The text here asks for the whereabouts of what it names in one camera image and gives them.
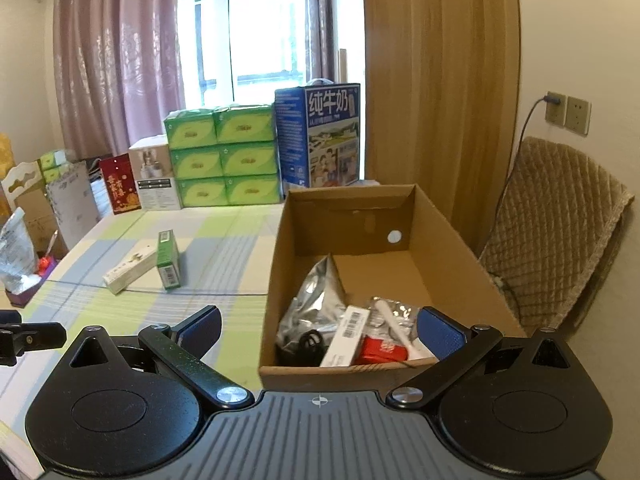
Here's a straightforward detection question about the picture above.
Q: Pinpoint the white parrot ointment box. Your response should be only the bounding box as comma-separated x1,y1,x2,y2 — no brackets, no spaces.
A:
103,245,156,295

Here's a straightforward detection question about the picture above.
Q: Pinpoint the green medicine box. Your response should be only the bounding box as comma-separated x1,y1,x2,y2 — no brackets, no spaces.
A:
156,230,181,290

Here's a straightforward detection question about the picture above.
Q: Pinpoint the red snack packet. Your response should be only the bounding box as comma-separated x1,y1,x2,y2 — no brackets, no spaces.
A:
355,336,408,364

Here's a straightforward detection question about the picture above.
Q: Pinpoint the black audio cable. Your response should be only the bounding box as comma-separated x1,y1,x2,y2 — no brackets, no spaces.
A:
297,328,329,366

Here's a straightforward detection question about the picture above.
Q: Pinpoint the silver foil bag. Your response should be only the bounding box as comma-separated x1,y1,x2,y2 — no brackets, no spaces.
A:
276,255,346,358

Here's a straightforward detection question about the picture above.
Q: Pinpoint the white plastic spoon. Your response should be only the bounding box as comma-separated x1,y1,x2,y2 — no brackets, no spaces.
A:
374,299,422,361

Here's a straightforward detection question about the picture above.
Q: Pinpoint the clear plastic container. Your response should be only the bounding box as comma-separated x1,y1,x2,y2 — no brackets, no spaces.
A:
363,297,419,346

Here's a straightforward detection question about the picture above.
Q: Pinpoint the white barcode medicine box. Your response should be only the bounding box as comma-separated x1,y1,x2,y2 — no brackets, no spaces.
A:
320,306,370,368

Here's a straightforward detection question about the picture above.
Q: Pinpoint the purple box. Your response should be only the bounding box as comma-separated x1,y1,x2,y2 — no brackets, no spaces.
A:
4,273,49,308

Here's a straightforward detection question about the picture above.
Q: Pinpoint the crumpled clear plastic bag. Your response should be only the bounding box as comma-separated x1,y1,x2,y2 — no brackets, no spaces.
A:
0,207,40,295

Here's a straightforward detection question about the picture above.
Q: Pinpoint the checkered tablecloth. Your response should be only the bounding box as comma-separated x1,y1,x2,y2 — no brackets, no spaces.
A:
0,202,286,466

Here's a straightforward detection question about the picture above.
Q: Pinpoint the brown cardboard packaging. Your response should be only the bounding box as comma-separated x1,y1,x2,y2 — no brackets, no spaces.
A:
1,162,100,260

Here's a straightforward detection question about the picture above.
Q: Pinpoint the yellow plastic bag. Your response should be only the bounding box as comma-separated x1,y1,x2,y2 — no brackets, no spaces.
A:
0,133,15,177

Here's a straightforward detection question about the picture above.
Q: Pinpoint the quilted tan chair cover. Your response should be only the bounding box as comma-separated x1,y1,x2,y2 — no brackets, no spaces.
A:
480,136,634,334

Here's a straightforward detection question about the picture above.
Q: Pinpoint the red greeting envelope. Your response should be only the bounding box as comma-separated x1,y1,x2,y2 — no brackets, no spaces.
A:
99,154,141,214

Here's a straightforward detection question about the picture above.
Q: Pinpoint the brown cardboard box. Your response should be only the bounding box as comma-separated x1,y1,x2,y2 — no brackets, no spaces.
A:
258,185,524,394

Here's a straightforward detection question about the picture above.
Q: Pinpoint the white product box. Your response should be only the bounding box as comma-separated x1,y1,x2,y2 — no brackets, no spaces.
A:
128,134,182,210

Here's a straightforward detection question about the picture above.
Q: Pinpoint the green tissue pack bottom left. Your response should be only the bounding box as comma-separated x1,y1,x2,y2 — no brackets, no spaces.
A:
177,178,229,208

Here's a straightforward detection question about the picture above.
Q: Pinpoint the green tissue pack middle left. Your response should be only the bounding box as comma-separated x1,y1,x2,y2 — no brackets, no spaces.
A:
170,146,224,180

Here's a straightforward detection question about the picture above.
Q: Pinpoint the green tissue pack bottom right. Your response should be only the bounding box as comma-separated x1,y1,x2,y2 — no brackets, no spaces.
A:
224,174,281,206

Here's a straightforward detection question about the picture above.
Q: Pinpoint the green tissue pack middle right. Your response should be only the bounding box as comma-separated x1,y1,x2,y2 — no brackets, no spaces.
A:
219,141,278,177

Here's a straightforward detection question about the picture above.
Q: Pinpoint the pink curtain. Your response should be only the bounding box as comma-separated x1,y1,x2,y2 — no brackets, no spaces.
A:
53,0,184,158

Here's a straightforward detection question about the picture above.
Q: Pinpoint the wooden door panel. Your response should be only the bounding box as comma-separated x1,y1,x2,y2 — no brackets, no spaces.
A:
363,0,521,250

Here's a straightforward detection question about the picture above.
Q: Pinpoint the blue milk carton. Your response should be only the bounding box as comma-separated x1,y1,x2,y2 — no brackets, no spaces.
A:
273,84,360,191

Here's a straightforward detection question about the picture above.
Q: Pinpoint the wall power socket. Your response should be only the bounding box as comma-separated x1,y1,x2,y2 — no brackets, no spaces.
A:
544,92,591,136

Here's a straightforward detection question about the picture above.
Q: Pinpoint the black power cable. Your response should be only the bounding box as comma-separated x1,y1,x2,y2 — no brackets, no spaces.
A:
491,93,564,291

